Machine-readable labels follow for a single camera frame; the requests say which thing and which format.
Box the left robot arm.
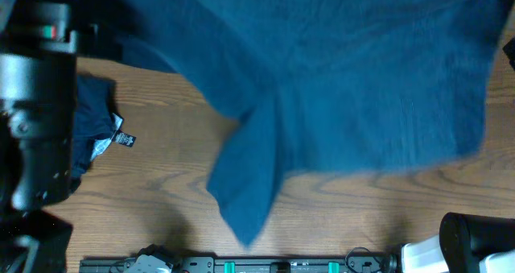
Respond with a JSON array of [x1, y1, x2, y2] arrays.
[[1, 0, 122, 272]]

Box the black clothing label tag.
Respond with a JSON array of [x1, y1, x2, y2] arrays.
[[113, 130, 136, 147]]

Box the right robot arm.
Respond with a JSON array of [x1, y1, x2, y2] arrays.
[[395, 213, 514, 273]]

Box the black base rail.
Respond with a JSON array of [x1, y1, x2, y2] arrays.
[[79, 254, 402, 273]]

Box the dark navy folded garment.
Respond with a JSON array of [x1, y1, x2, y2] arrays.
[[71, 75, 123, 190]]

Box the blue denim shorts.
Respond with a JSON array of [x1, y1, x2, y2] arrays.
[[96, 0, 515, 248]]

